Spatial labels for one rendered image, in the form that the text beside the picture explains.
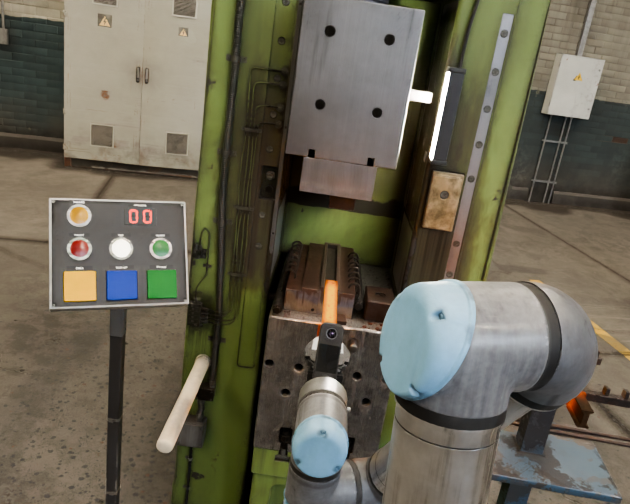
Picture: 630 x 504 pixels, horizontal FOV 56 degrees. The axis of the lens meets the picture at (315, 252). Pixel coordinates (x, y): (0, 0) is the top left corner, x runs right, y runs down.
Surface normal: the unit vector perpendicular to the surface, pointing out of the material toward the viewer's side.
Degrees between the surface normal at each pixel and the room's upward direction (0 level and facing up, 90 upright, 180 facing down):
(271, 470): 90
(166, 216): 60
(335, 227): 90
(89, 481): 0
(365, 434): 90
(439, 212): 90
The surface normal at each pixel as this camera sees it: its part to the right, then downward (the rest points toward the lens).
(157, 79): 0.19, 0.35
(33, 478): 0.14, -0.94
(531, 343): 0.33, -0.02
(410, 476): -0.69, 0.09
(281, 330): -0.05, 0.33
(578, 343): 0.56, 0.05
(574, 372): 0.47, 0.52
